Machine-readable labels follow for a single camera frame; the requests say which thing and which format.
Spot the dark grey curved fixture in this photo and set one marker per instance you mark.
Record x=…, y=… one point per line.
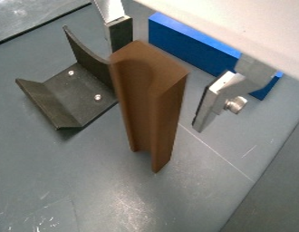
x=79, y=94

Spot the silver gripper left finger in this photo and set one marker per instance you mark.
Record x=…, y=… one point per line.
x=118, y=23

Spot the brown arch block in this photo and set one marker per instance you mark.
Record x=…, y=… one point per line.
x=150, y=83

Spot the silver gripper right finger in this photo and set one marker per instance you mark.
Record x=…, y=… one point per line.
x=223, y=94

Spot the blue foam shape-sorter block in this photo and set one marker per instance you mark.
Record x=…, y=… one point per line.
x=193, y=46

